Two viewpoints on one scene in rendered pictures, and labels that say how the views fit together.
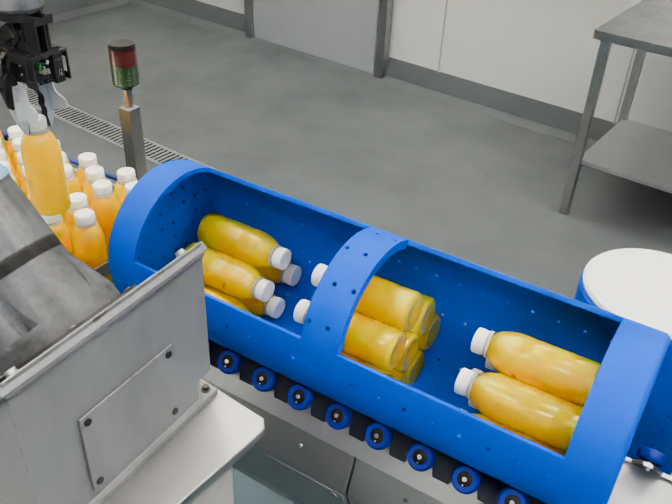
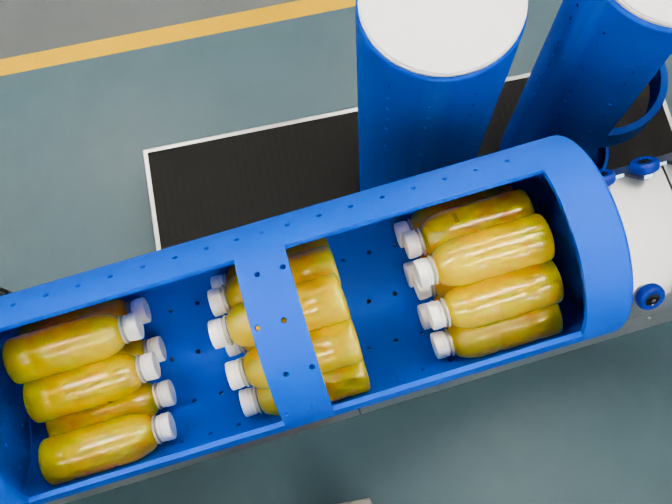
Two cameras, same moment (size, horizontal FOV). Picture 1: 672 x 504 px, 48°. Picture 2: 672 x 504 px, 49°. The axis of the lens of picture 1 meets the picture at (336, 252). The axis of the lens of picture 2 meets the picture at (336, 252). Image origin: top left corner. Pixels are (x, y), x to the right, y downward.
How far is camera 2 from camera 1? 79 cm
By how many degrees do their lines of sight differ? 45
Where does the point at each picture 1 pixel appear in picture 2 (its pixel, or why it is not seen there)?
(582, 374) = (541, 247)
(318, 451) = not seen: hidden behind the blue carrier
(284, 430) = not seen: hidden behind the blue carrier
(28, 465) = not seen: outside the picture
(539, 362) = (499, 264)
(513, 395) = (496, 306)
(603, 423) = (609, 300)
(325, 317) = (302, 402)
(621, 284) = (410, 23)
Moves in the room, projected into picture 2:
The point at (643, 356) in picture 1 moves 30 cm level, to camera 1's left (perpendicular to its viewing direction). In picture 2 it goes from (605, 219) to (441, 404)
